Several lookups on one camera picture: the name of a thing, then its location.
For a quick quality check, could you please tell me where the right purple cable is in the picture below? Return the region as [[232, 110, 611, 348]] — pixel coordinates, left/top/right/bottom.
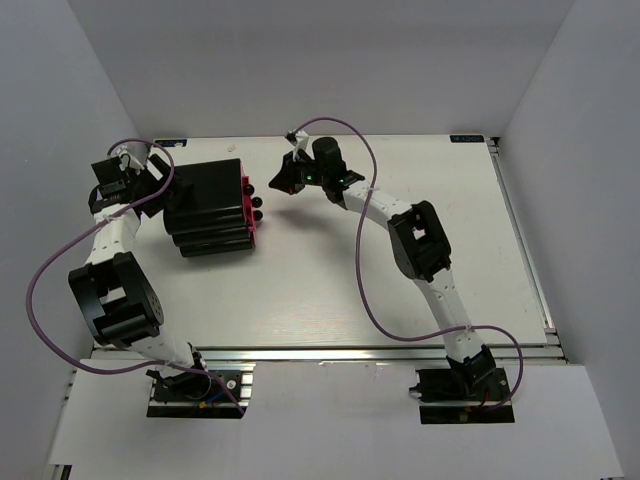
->
[[294, 117, 525, 412]]

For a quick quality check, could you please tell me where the blue label sticker left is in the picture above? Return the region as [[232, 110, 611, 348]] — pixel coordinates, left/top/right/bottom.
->
[[154, 139, 187, 148]]

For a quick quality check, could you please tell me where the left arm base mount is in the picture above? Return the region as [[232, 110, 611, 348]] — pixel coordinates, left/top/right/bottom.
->
[[146, 368, 246, 420]]

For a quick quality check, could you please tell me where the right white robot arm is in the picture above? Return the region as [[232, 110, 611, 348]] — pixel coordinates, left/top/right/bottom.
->
[[269, 133, 496, 399]]

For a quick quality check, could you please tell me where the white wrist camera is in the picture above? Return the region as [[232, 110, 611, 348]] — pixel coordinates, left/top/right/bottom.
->
[[107, 140, 148, 158], [284, 129, 309, 161]]

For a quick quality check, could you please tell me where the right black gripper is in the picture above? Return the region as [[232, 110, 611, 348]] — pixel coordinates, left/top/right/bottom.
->
[[269, 150, 328, 196]]

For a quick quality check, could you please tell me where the purple cable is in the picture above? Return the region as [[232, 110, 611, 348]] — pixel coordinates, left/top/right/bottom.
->
[[25, 137, 246, 416], [294, 117, 525, 412]]

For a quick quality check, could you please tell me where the blue label sticker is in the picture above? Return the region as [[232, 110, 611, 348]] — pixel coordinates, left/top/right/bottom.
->
[[449, 134, 485, 144], [154, 139, 187, 148]]

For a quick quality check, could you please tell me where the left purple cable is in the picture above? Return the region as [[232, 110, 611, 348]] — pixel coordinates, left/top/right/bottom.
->
[[25, 137, 246, 416]]

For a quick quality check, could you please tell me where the blue label sticker right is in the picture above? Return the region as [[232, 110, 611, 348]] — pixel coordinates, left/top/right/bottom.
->
[[449, 134, 485, 144]]

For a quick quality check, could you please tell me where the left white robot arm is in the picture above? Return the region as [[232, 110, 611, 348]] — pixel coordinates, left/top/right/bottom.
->
[[68, 144, 212, 399]]

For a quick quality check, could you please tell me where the black drawer cabinet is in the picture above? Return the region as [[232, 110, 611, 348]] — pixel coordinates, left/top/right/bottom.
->
[[163, 158, 254, 258]]

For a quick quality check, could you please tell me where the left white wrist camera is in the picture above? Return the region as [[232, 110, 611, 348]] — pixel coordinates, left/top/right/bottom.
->
[[107, 140, 148, 158]]

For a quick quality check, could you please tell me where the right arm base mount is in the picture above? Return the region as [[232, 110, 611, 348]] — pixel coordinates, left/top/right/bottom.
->
[[408, 367, 515, 426]]

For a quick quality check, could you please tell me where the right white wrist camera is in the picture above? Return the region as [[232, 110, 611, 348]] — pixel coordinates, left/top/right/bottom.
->
[[284, 129, 309, 161]]

